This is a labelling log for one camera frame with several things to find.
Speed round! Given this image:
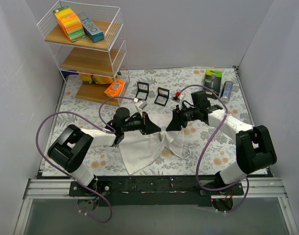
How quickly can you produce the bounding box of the white garment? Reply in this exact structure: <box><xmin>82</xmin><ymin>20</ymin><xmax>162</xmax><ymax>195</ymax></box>
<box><xmin>119</xmin><ymin>114</ymin><xmax>184</xmax><ymax>175</ymax></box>

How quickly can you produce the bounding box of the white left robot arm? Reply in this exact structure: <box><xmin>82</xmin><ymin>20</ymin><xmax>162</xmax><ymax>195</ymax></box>
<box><xmin>48</xmin><ymin>107</ymin><xmax>161</xmax><ymax>196</ymax></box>

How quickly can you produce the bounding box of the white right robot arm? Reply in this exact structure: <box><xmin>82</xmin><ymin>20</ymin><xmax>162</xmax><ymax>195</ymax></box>
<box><xmin>166</xmin><ymin>91</ymin><xmax>277</xmax><ymax>195</ymax></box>

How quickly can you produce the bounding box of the right black display box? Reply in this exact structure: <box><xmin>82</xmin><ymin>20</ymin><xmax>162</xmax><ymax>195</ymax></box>
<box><xmin>154</xmin><ymin>87</ymin><xmax>170</xmax><ymax>107</ymax></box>

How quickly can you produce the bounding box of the black display box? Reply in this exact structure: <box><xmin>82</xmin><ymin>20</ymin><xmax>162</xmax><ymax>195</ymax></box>
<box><xmin>135</xmin><ymin>81</ymin><xmax>149</xmax><ymax>101</ymax></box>
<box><xmin>154</xmin><ymin>87</ymin><xmax>170</xmax><ymax>107</ymax></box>

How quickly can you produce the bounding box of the left black display box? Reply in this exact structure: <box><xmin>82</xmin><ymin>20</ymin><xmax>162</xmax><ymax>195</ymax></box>
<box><xmin>135</xmin><ymin>81</ymin><xmax>149</xmax><ymax>101</ymax></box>

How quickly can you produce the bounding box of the green black razor package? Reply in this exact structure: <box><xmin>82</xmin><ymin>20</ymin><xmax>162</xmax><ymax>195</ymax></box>
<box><xmin>203</xmin><ymin>69</ymin><xmax>223</xmax><ymax>96</ymax></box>

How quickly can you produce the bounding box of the blue silver can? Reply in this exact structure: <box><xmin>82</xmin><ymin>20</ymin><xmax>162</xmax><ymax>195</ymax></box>
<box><xmin>220</xmin><ymin>81</ymin><xmax>233</xmax><ymax>103</ymax></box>

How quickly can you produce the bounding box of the floral table mat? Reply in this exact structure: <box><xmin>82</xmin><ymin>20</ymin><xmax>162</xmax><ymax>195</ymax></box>
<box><xmin>51</xmin><ymin>68</ymin><xmax>251</xmax><ymax>176</ymax></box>

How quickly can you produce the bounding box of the orange small package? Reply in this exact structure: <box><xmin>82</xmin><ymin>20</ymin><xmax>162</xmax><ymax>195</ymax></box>
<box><xmin>104</xmin><ymin>78</ymin><xmax>125</xmax><ymax>97</ymax></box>

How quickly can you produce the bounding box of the yellow sponge pack lower shelf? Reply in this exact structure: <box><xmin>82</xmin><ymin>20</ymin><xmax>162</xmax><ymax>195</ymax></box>
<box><xmin>79</xmin><ymin>73</ymin><xmax>114</xmax><ymax>85</ymax></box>

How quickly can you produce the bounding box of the teal grey carton box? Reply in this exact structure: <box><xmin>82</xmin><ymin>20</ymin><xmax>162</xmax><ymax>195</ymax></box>
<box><xmin>78</xmin><ymin>13</ymin><xmax>104</xmax><ymax>43</ymax></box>

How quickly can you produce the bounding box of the orange sponge pack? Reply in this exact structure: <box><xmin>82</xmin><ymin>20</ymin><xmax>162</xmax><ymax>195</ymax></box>
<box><xmin>53</xmin><ymin>6</ymin><xmax>86</xmax><ymax>43</ymax></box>

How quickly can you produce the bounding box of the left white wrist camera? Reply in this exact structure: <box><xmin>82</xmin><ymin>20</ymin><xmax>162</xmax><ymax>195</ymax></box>
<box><xmin>133</xmin><ymin>98</ymin><xmax>147</xmax><ymax>114</ymax></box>

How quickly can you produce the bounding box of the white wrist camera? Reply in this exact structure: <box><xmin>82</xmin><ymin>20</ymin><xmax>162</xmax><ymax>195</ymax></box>
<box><xmin>133</xmin><ymin>98</ymin><xmax>147</xmax><ymax>114</ymax></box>
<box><xmin>172</xmin><ymin>92</ymin><xmax>185</xmax><ymax>107</ymax></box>

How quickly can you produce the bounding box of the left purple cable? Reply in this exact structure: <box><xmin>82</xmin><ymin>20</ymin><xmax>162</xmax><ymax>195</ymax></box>
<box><xmin>35</xmin><ymin>96</ymin><xmax>140</xmax><ymax>223</ymax></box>

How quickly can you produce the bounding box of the purple cable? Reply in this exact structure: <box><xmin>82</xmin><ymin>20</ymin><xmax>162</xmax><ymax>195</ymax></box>
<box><xmin>176</xmin><ymin>84</ymin><xmax>250</xmax><ymax>213</ymax></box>
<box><xmin>35</xmin><ymin>96</ymin><xmax>140</xmax><ymax>223</ymax></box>

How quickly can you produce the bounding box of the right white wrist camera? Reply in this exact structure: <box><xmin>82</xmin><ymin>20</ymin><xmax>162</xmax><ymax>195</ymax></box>
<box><xmin>172</xmin><ymin>92</ymin><xmax>185</xmax><ymax>107</ymax></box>

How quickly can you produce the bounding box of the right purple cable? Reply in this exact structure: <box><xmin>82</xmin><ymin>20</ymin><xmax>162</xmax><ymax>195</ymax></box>
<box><xmin>176</xmin><ymin>84</ymin><xmax>250</xmax><ymax>213</ymax></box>

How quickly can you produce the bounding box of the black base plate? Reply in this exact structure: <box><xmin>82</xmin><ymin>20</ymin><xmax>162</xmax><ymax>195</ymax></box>
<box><xmin>68</xmin><ymin>175</ymin><xmax>245</xmax><ymax>208</ymax></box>

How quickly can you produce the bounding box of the aluminium frame rail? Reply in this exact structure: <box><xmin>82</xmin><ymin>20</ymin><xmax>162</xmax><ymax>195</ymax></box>
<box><xmin>14</xmin><ymin>177</ymin><xmax>299</xmax><ymax>235</ymax></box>

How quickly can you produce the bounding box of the white wire wooden shelf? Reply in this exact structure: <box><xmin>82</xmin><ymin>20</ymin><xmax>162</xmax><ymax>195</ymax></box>
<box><xmin>37</xmin><ymin>0</ymin><xmax>130</xmax><ymax>96</ymax></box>

